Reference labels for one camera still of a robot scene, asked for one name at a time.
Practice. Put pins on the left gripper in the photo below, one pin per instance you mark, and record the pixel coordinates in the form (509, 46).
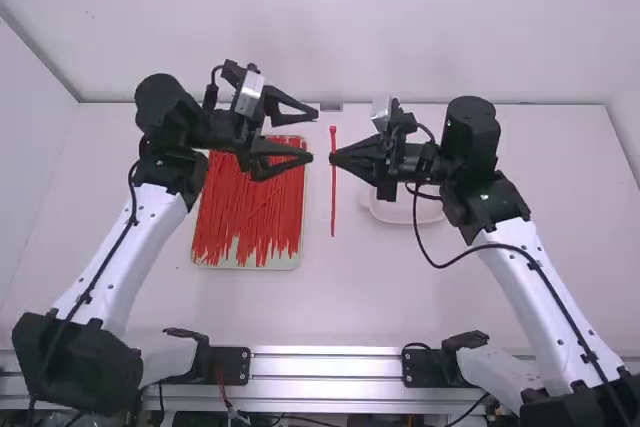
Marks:
(225, 129)

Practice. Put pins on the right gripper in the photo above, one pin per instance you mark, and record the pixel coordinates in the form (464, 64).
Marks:
(410, 162)

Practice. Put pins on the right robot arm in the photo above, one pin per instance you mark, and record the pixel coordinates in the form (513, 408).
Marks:
(510, 272)

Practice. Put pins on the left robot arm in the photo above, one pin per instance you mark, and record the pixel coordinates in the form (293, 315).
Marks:
(110, 257)

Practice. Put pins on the white dish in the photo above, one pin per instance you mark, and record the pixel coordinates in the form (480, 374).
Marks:
(395, 212)

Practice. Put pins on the pale tray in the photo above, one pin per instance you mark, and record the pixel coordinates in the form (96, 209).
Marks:
(250, 267)

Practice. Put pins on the silver rails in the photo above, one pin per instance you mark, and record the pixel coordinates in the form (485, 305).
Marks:
(325, 362)

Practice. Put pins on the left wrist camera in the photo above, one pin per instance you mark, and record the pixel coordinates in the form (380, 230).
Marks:
(248, 94)

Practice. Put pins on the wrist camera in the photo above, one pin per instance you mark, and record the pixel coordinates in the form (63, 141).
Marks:
(248, 94)
(384, 112)

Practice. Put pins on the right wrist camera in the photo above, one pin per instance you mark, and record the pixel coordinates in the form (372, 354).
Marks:
(384, 112)

